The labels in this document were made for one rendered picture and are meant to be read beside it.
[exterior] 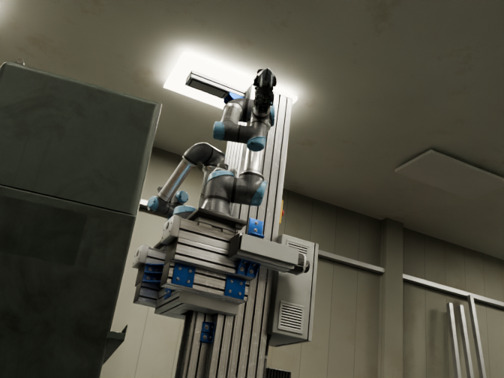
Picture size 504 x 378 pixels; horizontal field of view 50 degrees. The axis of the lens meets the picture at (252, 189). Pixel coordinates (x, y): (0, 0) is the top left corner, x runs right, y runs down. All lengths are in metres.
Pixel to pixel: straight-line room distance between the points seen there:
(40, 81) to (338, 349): 6.09
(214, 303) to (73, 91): 1.10
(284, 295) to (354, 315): 5.03
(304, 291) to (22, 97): 1.51
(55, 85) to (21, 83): 0.09
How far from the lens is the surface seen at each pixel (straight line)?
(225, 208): 2.31
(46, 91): 1.71
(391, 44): 4.84
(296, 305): 2.52
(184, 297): 2.29
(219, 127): 2.20
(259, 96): 2.08
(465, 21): 4.70
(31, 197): 1.56
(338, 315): 7.35
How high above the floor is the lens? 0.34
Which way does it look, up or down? 25 degrees up
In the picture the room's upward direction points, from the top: 8 degrees clockwise
